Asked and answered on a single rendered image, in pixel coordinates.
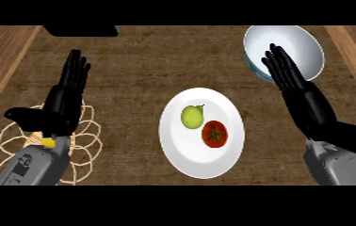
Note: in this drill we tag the white oval plate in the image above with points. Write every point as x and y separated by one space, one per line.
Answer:
201 132

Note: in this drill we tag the green pear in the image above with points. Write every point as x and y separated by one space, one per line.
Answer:
192 117

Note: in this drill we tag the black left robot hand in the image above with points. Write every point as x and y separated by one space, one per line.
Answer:
65 104

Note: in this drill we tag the red tomato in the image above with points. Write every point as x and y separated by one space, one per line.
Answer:
214 134

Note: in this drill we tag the yellow lemon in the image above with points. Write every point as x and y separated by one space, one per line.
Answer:
48 142

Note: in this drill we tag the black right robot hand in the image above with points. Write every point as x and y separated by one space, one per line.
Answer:
305 101

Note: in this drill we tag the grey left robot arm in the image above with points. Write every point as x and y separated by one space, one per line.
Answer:
32 167

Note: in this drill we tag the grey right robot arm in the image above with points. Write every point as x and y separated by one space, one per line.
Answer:
331 165

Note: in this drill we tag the white bowl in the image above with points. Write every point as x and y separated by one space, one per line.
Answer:
295 44

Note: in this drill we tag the black appliance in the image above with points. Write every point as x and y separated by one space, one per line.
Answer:
81 30

